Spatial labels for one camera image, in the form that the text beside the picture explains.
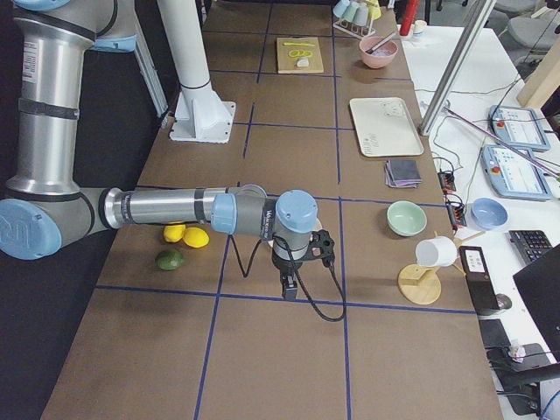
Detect black box device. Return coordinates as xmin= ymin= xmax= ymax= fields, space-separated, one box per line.
xmin=458 ymin=246 xmax=500 ymax=316

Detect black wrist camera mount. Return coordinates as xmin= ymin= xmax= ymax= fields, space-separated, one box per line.
xmin=306 ymin=229 xmax=335 ymax=268

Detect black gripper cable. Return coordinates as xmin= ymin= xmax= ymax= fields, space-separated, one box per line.
xmin=228 ymin=231 xmax=347 ymax=323

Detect white pillar with base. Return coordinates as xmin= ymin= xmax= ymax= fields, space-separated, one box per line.
xmin=157 ymin=0 xmax=235 ymax=144

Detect lemon slices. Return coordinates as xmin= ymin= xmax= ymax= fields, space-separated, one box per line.
xmin=288 ymin=49 xmax=312 ymax=59

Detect cup rack with cups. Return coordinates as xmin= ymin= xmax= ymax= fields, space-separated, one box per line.
xmin=332 ymin=0 xmax=382 ymax=39

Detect far teach pendant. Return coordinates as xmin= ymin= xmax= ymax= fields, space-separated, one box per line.
xmin=489 ymin=105 xmax=550 ymax=152

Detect green bowl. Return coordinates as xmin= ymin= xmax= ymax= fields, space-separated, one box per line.
xmin=387 ymin=200 xmax=427 ymax=237

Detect yellow lemon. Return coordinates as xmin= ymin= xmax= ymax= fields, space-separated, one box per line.
xmin=183 ymin=227 xmax=210 ymax=249
xmin=163 ymin=224 xmax=186 ymax=243

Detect aluminium frame post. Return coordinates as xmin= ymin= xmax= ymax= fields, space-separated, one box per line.
xmin=419 ymin=0 xmax=496 ymax=136

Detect metal reach stick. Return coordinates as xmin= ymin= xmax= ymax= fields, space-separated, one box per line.
xmin=442 ymin=107 xmax=560 ymax=180

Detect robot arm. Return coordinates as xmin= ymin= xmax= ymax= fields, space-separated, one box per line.
xmin=1 ymin=1 xmax=319 ymax=300

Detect near teach pendant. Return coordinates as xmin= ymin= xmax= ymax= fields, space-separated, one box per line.
xmin=481 ymin=145 xmax=553 ymax=201

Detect red bottle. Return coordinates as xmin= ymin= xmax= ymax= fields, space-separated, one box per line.
xmin=399 ymin=0 xmax=420 ymax=37

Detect cream rectangular tray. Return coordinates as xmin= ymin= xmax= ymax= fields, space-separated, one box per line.
xmin=349 ymin=97 xmax=424 ymax=158

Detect green avocado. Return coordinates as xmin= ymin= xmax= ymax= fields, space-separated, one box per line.
xmin=155 ymin=249 xmax=186 ymax=271

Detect wooden cutting board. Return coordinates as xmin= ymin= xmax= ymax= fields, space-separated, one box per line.
xmin=276 ymin=37 xmax=324 ymax=74

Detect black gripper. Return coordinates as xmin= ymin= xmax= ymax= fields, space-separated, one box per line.
xmin=272 ymin=252 xmax=302 ymax=300

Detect teach pendant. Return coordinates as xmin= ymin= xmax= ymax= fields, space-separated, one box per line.
xmin=489 ymin=105 xmax=550 ymax=152
xmin=481 ymin=145 xmax=553 ymax=201

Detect white mug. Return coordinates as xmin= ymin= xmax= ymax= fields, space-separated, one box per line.
xmin=415 ymin=236 xmax=459 ymax=267

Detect black keyboard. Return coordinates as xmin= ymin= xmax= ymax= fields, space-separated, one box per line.
xmin=508 ymin=230 xmax=552 ymax=264

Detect yellow plastic knife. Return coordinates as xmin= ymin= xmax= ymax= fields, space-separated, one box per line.
xmin=283 ymin=41 xmax=315 ymax=47

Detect pink bowl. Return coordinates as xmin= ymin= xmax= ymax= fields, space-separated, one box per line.
xmin=359 ymin=36 xmax=399 ymax=69

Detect paper cup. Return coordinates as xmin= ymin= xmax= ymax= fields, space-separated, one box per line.
xmin=412 ymin=19 xmax=428 ymax=40

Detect blue bowl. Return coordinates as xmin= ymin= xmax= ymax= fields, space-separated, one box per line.
xmin=471 ymin=198 xmax=508 ymax=230

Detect wooden mug stand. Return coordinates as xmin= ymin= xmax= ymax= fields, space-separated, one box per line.
xmin=397 ymin=232 xmax=484 ymax=305

